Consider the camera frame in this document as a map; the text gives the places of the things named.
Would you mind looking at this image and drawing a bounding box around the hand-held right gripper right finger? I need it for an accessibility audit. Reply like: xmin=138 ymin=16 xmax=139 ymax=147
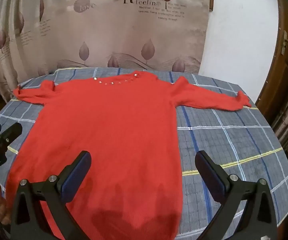
xmin=195 ymin=150 xmax=277 ymax=240

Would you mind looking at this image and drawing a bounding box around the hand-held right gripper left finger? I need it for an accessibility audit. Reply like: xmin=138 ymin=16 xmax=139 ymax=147
xmin=10 ymin=151 xmax=92 ymax=240

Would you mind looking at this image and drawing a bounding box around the red knit sweater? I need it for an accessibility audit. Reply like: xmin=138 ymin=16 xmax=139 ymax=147
xmin=5 ymin=71 xmax=252 ymax=240

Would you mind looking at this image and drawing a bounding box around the grey plaid bed sheet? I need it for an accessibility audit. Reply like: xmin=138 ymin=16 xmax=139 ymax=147
xmin=0 ymin=67 xmax=288 ymax=240

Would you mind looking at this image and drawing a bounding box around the brown wooden door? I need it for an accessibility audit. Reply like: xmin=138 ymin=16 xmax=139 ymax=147
xmin=255 ymin=0 xmax=288 ymax=123

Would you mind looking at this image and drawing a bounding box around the beige leaf print curtain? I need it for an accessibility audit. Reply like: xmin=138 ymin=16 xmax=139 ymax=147
xmin=0 ymin=0 xmax=214 ymax=100

